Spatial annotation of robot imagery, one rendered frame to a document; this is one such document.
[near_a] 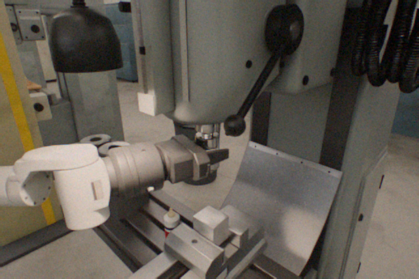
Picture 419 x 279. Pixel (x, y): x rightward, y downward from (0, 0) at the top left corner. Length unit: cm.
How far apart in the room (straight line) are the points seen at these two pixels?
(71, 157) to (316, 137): 63
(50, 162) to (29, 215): 200
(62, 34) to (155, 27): 12
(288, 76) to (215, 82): 17
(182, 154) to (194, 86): 13
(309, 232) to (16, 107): 187
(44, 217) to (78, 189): 205
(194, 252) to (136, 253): 21
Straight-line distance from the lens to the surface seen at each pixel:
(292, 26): 43
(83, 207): 44
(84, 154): 42
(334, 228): 94
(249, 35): 40
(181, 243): 60
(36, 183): 51
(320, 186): 83
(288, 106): 83
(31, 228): 249
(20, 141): 219
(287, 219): 85
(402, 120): 472
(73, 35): 30
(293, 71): 50
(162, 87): 39
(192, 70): 38
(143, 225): 83
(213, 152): 49
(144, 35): 39
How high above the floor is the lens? 146
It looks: 23 degrees down
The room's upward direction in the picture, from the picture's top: straight up
